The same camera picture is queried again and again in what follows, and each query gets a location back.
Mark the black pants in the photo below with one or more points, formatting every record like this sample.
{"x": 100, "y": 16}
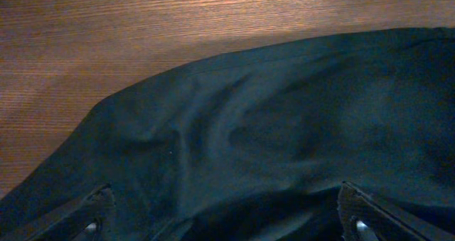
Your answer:
{"x": 256, "y": 145}

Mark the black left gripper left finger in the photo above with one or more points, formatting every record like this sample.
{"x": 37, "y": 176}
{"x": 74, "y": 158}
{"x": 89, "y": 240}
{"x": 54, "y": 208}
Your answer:
{"x": 88, "y": 217}

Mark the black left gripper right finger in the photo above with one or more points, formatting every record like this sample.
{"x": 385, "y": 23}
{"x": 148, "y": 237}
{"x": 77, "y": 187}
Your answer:
{"x": 366, "y": 216}

